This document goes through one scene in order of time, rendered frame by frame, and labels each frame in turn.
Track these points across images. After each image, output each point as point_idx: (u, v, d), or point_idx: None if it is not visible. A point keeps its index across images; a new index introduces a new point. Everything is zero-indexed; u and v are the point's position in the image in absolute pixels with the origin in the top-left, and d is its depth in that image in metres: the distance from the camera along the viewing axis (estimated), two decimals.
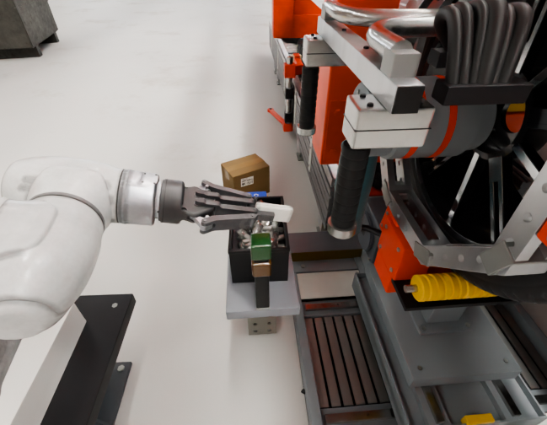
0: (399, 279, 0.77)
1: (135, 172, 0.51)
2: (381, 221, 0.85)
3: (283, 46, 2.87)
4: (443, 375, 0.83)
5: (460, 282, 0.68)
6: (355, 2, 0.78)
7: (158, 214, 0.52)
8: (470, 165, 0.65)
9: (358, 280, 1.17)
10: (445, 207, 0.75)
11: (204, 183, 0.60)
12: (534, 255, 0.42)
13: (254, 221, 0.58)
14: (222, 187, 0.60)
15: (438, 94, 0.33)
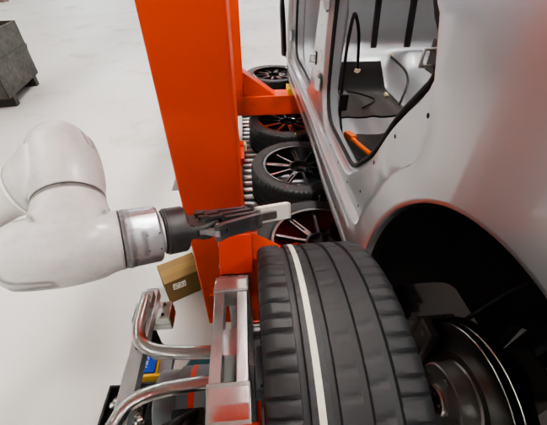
0: None
1: (139, 266, 0.49)
2: None
3: (240, 116, 3.01)
4: None
5: None
6: None
7: None
8: None
9: None
10: None
11: (217, 239, 0.50)
12: None
13: (249, 209, 0.60)
14: (234, 234, 0.52)
15: None
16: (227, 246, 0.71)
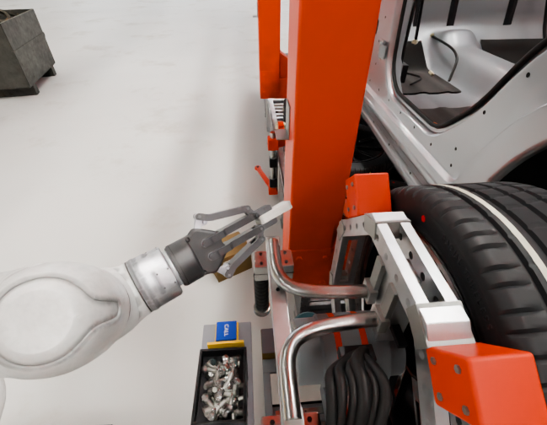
0: None
1: (148, 281, 0.47)
2: None
3: (270, 100, 2.97)
4: None
5: None
6: (307, 189, 0.88)
7: (184, 285, 0.54)
8: None
9: (324, 389, 1.27)
10: None
11: (201, 220, 0.53)
12: None
13: (260, 233, 0.60)
14: (219, 215, 0.55)
15: None
16: (364, 185, 0.67)
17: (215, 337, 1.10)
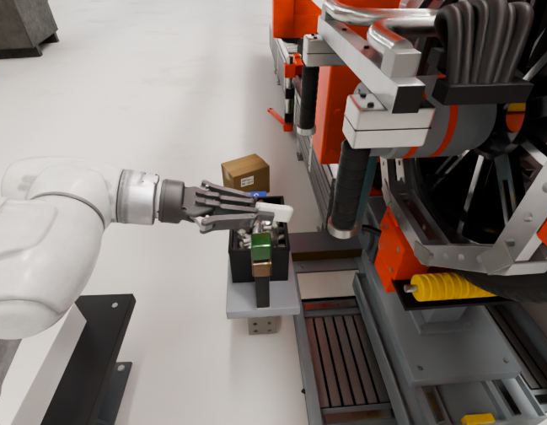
0: (399, 279, 0.77)
1: (135, 172, 0.51)
2: (381, 221, 0.85)
3: (283, 46, 2.87)
4: (443, 375, 0.83)
5: (460, 282, 0.68)
6: (355, 2, 0.78)
7: (158, 214, 0.52)
8: (476, 169, 0.63)
9: (358, 280, 1.17)
10: (454, 219, 0.72)
11: (204, 183, 0.60)
12: (534, 255, 0.42)
13: (254, 221, 0.58)
14: (222, 187, 0.60)
15: (438, 94, 0.33)
16: None
17: None
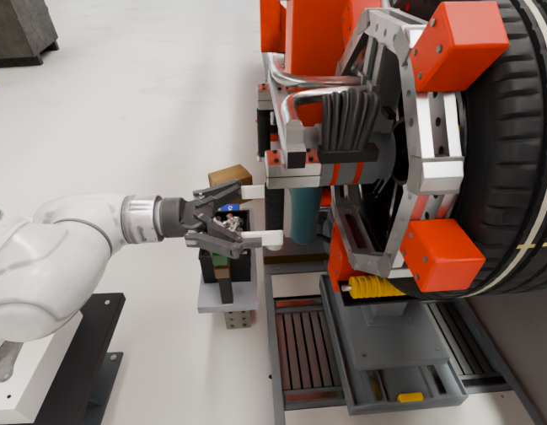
0: (342, 280, 0.93)
1: None
2: (331, 231, 1.01)
3: (271, 59, 3.03)
4: (383, 361, 0.99)
5: (385, 282, 0.84)
6: (306, 50, 0.94)
7: None
8: (394, 192, 0.79)
9: (323, 281, 1.33)
10: (383, 231, 0.88)
11: (192, 242, 0.56)
12: (406, 264, 0.58)
13: (240, 184, 0.66)
14: (208, 248, 0.55)
15: (318, 155, 0.49)
16: (358, 6, 0.73)
17: None
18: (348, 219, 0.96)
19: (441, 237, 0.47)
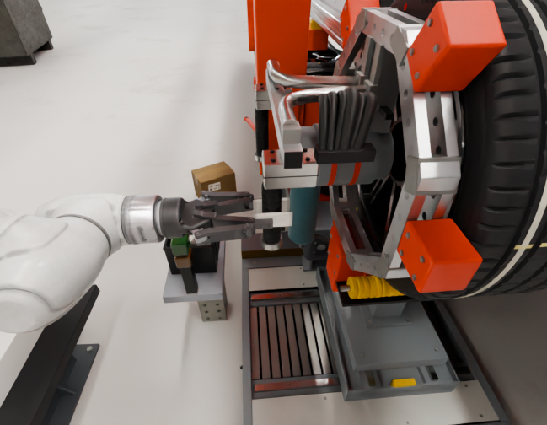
0: (340, 280, 0.93)
1: None
2: (329, 231, 1.01)
3: None
4: (381, 362, 0.99)
5: (383, 282, 0.84)
6: (270, 46, 0.97)
7: None
8: (392, 192, 0.79)
9: (320, 273, 1.36)
10: (382, 231, 0.87)
11: (200, 240, 0.56)
12: (404, 264, 0.58)
13: (251, 197, 0.63)
14: (219, 239, 0.56)
15: (315, 156, 0.49)
16: (356, 6, 0.73)
17: None
18: (346, 219, 0.95)
19: (437, 237, 0.47)
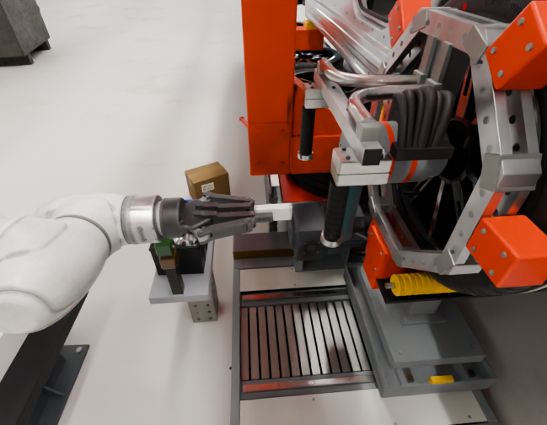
0: (382, 277, 0.94)
1: None
2: (368, 229, 1.02)
3: None
4: (420, 358, 1.00)
5: (429, 280, 0.84)
6: (258, 47, 0.96)
7: None
8: (440, 190, 0.80)
9: (348, 271, 1.37)
10: (425, 229, 0.88)
11: (201, 239, 0.56)
12: (469, 260, 0.59)
13: (253, 202, 0.61)
14: (221, 236, 0.57)
15: (393, 153, 0.50)
16: (409, 5, 0.73)
17: None
18: (387, 217, 0.96)
19: (517, 233, 0.48)
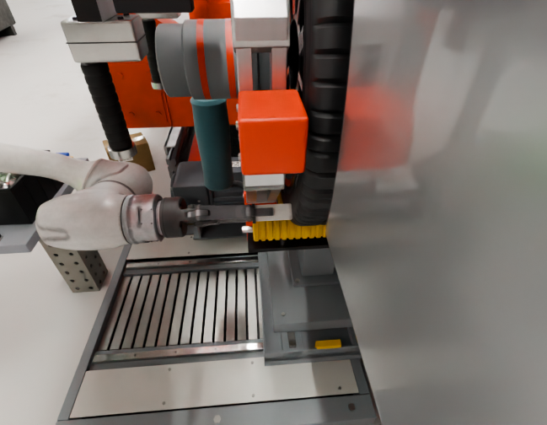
0: (251, 226, 0.83)
1: (139, 242, 0.57)
2: None
3: None
4: (303, 320, 0.89)
5: (289, 221, 0.73)
6: None
7: None
8: None
9: None
10: None
11: (199, 220, 0.54)
12: None
13: None
14: (219, 219, 0.55)
15: (116, 4, 0.38)
16: None
17: None
18: None
19: (265, 101, 0.37)
